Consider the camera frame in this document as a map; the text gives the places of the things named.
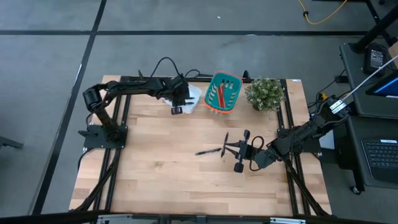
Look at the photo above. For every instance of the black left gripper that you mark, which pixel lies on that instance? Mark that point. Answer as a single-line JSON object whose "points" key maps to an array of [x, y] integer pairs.
{"points": [[178, 90]]}

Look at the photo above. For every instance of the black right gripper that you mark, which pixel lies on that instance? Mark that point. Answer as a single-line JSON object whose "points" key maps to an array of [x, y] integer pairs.
{"points": [[244, 152]]}

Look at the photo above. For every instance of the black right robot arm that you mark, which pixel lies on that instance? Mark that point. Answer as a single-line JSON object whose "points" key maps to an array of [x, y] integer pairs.
{"points": [[298, 137]]}

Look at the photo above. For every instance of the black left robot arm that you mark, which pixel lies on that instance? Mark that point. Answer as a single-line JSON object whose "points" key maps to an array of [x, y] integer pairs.
{"points": [[133, 87]]}

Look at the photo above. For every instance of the white plastic bin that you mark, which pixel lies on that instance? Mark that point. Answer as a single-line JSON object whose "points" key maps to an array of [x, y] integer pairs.
{"points": [[196, 93]]}

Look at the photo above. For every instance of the teal basket with orange rim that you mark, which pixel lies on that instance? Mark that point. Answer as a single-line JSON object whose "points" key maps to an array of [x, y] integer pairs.
{"points": [[227, 98]]}

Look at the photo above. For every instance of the potted plant with white flowers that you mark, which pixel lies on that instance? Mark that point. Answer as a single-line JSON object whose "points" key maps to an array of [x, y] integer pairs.
{"points": [[264, 93]]}

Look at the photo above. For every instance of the plain white box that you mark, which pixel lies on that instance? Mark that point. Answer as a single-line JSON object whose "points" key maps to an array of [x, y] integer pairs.
{"points": [[328, 143]]}

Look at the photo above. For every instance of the yellow power plug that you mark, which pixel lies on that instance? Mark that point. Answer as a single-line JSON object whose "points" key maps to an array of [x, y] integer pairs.
{"points": [[323, 96]]}

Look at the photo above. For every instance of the dark grey desk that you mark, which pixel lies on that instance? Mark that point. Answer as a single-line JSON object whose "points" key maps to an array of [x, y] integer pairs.
{"points": [[357, 146]]}

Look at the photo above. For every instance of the black power adapter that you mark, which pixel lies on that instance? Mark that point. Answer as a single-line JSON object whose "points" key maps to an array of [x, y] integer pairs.
{"points": [[341, 79]]}

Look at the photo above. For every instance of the black caster wheel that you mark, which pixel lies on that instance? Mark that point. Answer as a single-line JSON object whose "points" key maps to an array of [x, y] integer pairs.
{"points": [[356, 190]]}

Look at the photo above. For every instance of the dark grey cart shelf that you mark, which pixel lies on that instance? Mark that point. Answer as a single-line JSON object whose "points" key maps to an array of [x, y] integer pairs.
{"points": [[354, 77]]}

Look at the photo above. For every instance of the black laptop keyboard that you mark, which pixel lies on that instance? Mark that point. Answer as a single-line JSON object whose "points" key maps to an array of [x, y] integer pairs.
{"points": [[382, 158]]}

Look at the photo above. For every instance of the monitor with blue screen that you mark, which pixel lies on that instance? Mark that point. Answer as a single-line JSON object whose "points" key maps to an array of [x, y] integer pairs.
{"points": [[387, 87]]}

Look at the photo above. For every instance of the black power supply unit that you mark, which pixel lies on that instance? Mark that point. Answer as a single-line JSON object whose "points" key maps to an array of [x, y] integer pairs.
{"points": [[376, 59]]}

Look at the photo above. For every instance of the dark metal foot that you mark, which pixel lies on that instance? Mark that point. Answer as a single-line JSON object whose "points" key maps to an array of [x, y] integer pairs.
{"points": [[9, 142]]}

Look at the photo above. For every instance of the black metal pole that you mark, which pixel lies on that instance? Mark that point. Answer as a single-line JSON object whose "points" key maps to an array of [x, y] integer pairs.
{"points": [[376, 32]]}

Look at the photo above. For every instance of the black aluminium table frame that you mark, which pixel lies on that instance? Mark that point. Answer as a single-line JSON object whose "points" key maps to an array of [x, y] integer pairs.
{"points": [[149, 102]]}

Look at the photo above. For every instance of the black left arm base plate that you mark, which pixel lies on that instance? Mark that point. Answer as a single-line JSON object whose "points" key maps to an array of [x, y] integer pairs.
{"points": [[93, 141]]}

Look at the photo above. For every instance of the black camera mount beam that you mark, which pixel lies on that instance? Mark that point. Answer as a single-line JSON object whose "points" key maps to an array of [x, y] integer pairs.
{"points": [[46, 219]]}

